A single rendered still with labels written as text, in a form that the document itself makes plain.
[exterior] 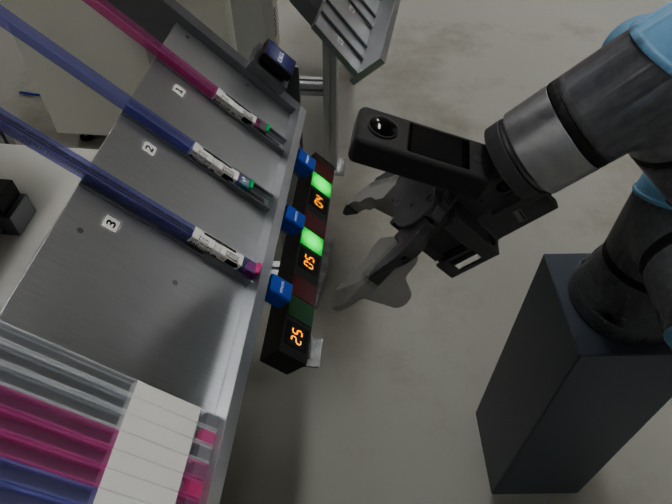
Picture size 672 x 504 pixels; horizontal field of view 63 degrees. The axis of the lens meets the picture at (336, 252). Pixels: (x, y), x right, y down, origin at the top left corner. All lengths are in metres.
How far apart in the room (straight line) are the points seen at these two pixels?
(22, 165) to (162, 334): 0.55
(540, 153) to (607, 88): 0.06
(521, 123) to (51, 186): 0.71
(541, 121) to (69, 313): 0.39
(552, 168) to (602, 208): 1.46
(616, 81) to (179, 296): 0.40
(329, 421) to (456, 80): 1.50
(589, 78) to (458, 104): 1.77
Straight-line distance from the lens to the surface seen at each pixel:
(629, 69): 0.42
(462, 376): 1.38
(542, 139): 0.43
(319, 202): 0.76
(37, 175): 0.98
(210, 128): 0.69
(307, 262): 0.68
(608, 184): 1.99
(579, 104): 0.43
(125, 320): 0.50
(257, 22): 1.07
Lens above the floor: 1.18
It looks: 48 degrees down
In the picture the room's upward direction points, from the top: straight up
